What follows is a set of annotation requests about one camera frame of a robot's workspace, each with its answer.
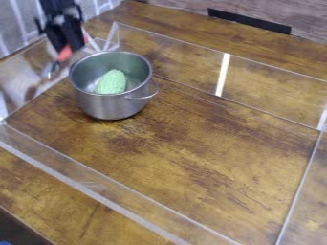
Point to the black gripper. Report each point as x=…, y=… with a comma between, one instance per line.
x=70, y=35

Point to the pink handled metal spoon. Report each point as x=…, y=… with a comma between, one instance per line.
x=53, y=67

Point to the stainless steel pot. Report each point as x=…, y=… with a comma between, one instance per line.
x=121, y=105

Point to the green bumpy toy gourd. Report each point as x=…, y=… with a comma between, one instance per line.
x=113, y=83

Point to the black strip on table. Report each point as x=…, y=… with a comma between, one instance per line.
x=250, y=21

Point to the clear acrylic corner bracket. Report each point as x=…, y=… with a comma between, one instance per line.
x=103, y=44

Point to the clear acrylic tray enclosure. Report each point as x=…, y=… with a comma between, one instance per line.
x=218, y=165

